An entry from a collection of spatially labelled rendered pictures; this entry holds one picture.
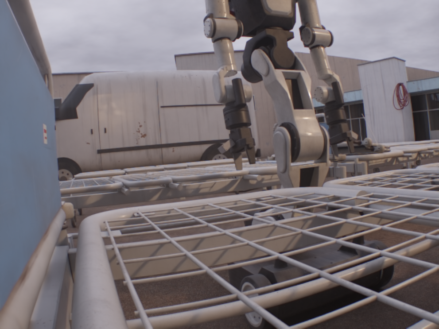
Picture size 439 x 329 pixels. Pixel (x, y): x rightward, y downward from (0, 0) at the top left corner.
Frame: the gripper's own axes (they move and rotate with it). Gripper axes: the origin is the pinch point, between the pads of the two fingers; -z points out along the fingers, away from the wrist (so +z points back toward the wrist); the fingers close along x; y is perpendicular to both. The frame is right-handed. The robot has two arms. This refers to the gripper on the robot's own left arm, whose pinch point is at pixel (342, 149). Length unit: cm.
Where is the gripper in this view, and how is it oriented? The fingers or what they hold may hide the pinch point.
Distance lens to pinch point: 151.0
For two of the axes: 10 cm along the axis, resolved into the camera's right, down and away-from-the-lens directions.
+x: 3.1, -2.0, -9.3
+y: 9.4, -0.9, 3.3
